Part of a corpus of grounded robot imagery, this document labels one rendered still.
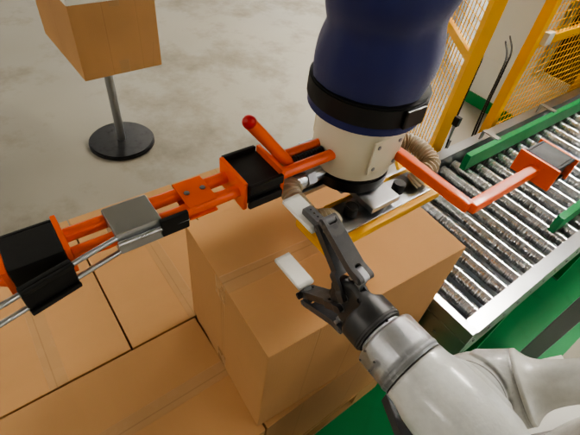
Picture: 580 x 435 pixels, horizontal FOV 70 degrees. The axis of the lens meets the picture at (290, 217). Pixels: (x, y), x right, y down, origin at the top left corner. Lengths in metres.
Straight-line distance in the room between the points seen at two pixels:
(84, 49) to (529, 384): 2.13
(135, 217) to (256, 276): 0.38
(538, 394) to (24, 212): 2.42
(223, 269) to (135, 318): 0.50
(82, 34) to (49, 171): 0.92
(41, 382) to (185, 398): 0.38
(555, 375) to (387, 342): 0.24
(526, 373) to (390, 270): 0.46
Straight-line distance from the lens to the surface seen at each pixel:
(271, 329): 0.89
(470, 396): 0.52
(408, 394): 0.53
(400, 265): 1.05
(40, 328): 1.46
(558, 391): 0.67
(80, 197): 2.62
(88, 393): 1.32
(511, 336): 2.35
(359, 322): 0.55
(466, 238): 1.82
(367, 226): 0.85
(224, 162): 0.73
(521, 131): 2.45
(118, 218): 0.67
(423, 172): 0.83
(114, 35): 2.31
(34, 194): 2.72
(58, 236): 0.65
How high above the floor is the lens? 1.72
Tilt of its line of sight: 45 degrees down
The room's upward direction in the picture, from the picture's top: 9 degrees clockwise
